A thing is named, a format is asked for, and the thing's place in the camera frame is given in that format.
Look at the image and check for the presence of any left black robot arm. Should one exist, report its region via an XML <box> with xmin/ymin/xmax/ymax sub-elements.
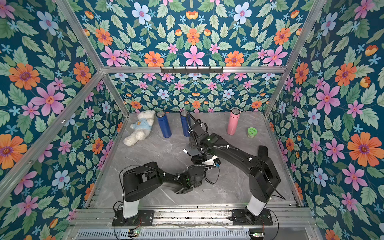
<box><xmin>119</xmin><ymin>155</ymin><xmax>220</xmax><ymax>219</ymax></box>

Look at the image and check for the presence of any pink thermos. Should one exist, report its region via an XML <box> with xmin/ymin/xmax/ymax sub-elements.
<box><xmin>227</xmin><ymin>108</ymin><xmax>241</xmax><ymax>135</ymax></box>

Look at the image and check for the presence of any black oval case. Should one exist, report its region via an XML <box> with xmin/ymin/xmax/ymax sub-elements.
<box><xmin>258</xmin><ymin>146</ymin><xmax>269</xmax><ymax>158</ymax></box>

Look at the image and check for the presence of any blue thermos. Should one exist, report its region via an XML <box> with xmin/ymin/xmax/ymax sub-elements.
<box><xmin>156</xmin><ymin>111</ymin><xmax>172</xmax><ymax>138</ymax></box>
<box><xmin>180</xmin><ymin>110</ymin><xmax>191</xmax><ymax>137</ymax></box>

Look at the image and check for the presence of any white teddy bear toy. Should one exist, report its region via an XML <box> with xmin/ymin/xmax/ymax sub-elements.
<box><xmin>123</xmin><ymin>110</ymin><xmax>156</xmax><ymax>146</ymax></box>

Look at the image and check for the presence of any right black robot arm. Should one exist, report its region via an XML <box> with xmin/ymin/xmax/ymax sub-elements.
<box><xmin>186</xmin><ymin>112</ymin><xmax>281</xmax><ymax>217</ymax></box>

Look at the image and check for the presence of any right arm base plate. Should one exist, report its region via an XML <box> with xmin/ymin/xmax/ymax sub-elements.
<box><xmin>228</xmin><ymin>209</ymin><xmax>274</xmax><ymax>226</ymax></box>

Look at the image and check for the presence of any green round lid container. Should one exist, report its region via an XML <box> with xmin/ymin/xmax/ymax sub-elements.
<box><xmin>247</xmin><ymin>127</ymin><xmax>258</xmax><ymax>139</ymax></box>

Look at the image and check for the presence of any black hook rail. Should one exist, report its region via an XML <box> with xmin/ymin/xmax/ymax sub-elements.
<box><xmin>160</xmin><ymin>67</ymin><xmax>224</xmax><ymax>75</ymax></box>

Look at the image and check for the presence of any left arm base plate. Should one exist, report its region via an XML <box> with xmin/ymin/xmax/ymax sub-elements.
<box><xmin>112</xmin><ymin>210</ymin><xmax>155</xmax><ymax>227</ymax></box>

